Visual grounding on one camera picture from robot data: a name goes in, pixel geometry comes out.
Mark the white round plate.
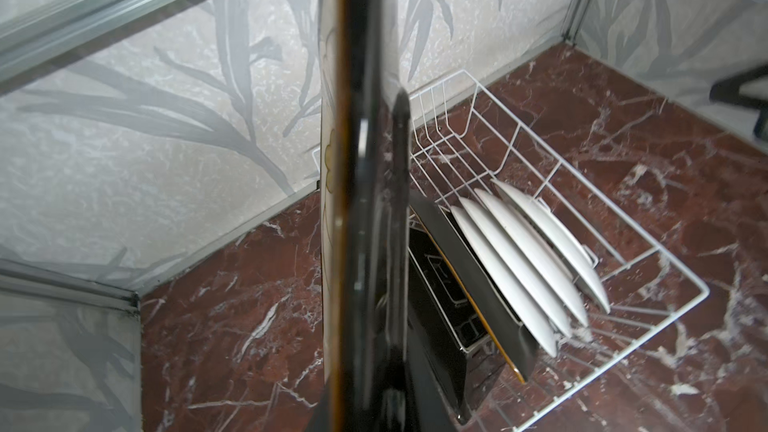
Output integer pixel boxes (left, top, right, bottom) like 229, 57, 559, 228
460, 198, 573, 337
492, 179, 610, 313
475, 188, 589, 327
450, 206, 558, 358

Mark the white wire dish rack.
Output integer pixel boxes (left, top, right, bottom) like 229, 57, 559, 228
409, 71, 709, 431

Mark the white round plate leftmost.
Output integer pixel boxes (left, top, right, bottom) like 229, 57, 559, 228
450, 206, 558, 358

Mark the floral square plate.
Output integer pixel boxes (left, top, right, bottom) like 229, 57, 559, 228
318, 0, 410, 431
408, 228, 506, 425

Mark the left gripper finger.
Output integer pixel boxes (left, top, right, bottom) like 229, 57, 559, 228
385, 88, 410, 360

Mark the white round plate rightmost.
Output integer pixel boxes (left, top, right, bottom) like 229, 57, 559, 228
492, 179, 610, 313

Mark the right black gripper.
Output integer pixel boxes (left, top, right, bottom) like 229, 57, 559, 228
709, 63, 767, 141

